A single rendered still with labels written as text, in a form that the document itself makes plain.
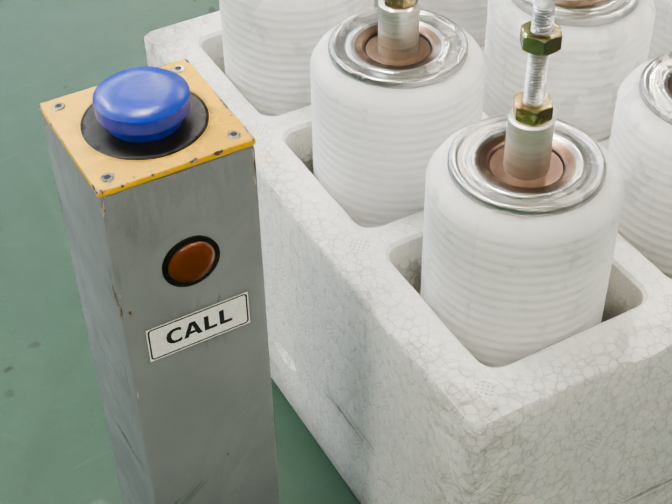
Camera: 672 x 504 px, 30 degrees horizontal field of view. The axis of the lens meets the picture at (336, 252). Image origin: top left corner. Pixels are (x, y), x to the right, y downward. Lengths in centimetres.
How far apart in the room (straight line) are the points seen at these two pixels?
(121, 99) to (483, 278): 19
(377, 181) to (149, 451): 19
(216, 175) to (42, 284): 43
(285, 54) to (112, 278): 26
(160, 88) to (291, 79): 25
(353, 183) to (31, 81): 51
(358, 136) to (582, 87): 14
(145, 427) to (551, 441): 20
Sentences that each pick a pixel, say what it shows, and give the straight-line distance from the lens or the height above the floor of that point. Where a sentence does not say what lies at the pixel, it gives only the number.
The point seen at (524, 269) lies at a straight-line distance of 59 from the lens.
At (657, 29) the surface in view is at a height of 20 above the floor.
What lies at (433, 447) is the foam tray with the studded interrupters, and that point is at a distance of 63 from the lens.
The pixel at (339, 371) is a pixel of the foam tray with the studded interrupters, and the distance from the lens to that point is 71.
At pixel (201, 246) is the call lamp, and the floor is 27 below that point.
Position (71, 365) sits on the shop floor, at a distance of 87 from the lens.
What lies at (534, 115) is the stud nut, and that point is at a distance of 58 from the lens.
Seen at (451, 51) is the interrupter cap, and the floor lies 25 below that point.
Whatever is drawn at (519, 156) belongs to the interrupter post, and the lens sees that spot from 60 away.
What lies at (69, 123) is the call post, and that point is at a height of 31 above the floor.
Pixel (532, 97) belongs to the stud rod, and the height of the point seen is 29.
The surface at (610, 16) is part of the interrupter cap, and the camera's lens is 72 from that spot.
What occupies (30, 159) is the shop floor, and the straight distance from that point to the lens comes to 105.
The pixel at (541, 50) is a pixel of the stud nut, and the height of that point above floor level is 32.
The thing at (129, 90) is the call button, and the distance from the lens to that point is 53.
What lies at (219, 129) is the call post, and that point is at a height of 31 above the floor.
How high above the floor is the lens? 63
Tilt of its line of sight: 42 degrees down
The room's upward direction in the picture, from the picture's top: 1 degrees counter-clockwise
